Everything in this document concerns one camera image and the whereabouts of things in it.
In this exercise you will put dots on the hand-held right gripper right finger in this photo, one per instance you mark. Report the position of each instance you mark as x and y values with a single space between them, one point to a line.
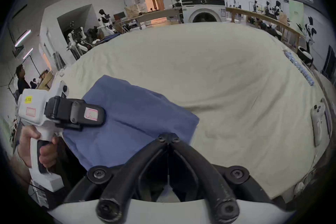
210 181

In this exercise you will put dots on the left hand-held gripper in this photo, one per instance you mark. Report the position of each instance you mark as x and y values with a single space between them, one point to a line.
36 102

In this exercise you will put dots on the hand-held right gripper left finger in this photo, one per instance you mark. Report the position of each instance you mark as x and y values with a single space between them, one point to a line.
123 181

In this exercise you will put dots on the blue garment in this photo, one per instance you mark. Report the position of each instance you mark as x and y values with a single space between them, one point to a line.
131 123

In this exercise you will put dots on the person's left hand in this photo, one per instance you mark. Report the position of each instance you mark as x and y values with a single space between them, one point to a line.
25 144

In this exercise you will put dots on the white and black humanoid robot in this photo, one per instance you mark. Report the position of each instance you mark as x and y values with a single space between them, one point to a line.
78 41
308 34
105 22

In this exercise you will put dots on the bed with beige sheet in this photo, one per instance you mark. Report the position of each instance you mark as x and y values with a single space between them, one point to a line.
223 81

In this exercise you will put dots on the long wooden table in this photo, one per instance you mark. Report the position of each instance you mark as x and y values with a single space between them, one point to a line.
149 17
265 20

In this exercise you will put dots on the white hand controller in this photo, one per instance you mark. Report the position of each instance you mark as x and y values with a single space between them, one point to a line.
317 120

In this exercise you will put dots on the blue beaded strip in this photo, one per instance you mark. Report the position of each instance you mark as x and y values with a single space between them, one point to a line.
299 66

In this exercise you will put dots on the white washing machine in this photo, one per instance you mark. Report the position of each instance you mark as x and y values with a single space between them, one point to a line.
203 11

